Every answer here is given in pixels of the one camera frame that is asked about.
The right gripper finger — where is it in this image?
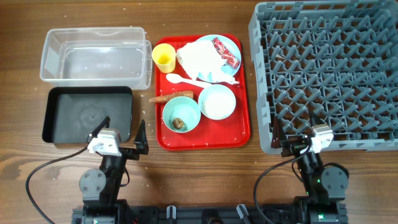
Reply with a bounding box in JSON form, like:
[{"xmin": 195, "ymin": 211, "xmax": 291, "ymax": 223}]
[
  {"xmin": 271, "ymin": 117, "xmax": 289, "ymax": 149},
  {"xmin": 308, "ymin": 111, "xmax": 323, "ymax": 127}
]

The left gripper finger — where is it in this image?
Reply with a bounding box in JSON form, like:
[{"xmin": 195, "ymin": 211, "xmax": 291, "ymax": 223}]
[
  {"xmin": 86, "ymin": 116, "xmax": 110, "ymax": 143},
  {"xmin": 134, "ymin": 120, "xmax": 149, "ymax": 155}
]

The brown food lump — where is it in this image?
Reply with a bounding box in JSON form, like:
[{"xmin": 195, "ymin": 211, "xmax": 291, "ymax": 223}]
[{"xmin": 172, "ymin": 118, "xmax": 185, "ymax": 130}]

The orange carrot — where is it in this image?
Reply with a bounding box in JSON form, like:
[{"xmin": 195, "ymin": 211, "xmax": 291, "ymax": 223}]
[{"xmin": 149, "ymin": 91, "xmax": 193, "ymax": 103}]

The green bowl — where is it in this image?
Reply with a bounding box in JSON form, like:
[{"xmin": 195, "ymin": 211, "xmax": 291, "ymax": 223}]
[{"xmin": 162, "ymin": 96, "xmax": 201, "ymax": 133}]

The white rice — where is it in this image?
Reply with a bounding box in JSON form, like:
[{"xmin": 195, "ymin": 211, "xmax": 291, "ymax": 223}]
[{"xmin": 202, "ymin": 93, "xmax": 235, "ymax": 120}]

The light blue bowl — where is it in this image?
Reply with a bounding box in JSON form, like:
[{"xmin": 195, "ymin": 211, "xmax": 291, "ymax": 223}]
[{"xmin": 198, "ymin": 85, "xmax": 236, "ymax": 120}]

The yellow plastic cup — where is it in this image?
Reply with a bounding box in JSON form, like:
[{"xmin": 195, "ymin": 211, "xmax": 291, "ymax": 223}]
[{"xmin": 152, "ymin": 43, "xmax": 177, "ymax": 73}]

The red snack wrapper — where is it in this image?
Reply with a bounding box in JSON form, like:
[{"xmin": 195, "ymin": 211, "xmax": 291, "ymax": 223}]
[{"xmin": 212, "ymin": 37, "xmax": 240, "ymax": 69}]

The white napkin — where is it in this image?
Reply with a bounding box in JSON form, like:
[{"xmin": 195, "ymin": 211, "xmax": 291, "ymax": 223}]
[{"xmin": 176, "ymin": 40, "xmax": 239, "ymax": 85}]

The light blue plate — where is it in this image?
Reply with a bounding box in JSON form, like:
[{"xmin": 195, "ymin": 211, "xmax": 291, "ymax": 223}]
[{"xmin": 197, "ymin": 34, "xmax": 242, "ymax": 85}]

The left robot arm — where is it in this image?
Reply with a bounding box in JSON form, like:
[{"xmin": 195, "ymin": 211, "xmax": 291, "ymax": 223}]
[{"xmin": 72, "ymin": 116, "xmax": 149, "ymax": 224}]

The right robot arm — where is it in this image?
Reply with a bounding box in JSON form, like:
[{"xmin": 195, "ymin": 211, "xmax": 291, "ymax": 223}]
[{"xmin": 268, "ymin": 112, "xmax": 349, "ymax": 224}]

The grey dishwasher rack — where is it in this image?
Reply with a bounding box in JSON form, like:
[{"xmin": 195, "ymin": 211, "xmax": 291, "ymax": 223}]
[{"xmin": 248, "ymin": 1, "xmax": 397, "ymax": 154}]

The black plastic tray bin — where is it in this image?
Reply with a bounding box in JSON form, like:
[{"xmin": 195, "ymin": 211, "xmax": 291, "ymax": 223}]
[{"xmin": 42, "ymin": 86, "xmax": 133, "ymax": 144}]

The clear plastic bin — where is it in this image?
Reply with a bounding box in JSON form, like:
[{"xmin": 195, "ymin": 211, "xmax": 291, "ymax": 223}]
[{"xmin": 40, "ymin": 27, "xmax": 152, "ymax": 90}]

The white plastic spoon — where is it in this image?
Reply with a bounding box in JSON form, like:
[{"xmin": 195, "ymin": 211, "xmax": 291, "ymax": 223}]
[{"xmin": 165, "ymin": 73, "xmax": 212, "ymax": 88}]

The red serving tray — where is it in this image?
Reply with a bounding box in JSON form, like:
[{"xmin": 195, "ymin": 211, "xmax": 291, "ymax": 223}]
[{"xmin": 154, "ymin": 34, "xmax": 251, "ymax": 151}]

